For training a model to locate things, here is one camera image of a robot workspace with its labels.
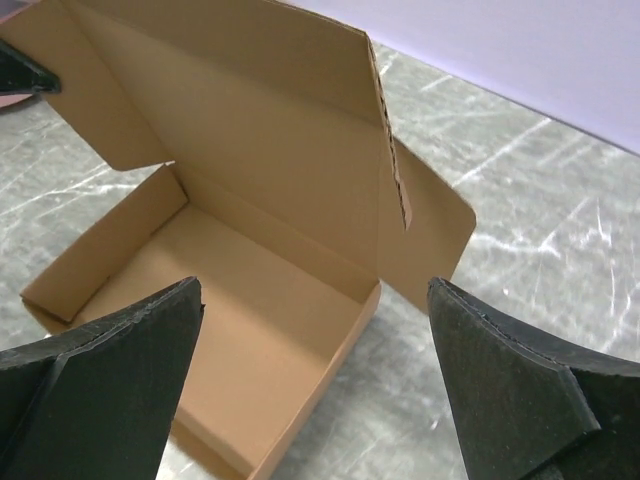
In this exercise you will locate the brown cardboard paper box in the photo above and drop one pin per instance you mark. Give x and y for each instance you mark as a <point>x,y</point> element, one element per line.
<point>277,182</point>

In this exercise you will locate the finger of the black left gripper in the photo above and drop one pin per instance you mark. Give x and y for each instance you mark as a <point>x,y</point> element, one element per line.
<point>21,75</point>

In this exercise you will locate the pink tiered wooden shelf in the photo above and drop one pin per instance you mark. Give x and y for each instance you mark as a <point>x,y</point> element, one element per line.
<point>8,9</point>

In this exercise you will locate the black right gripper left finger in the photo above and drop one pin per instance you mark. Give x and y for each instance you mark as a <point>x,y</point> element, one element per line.
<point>97,401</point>

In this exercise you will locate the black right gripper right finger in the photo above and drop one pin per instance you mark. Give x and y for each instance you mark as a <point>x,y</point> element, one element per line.
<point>527,404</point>

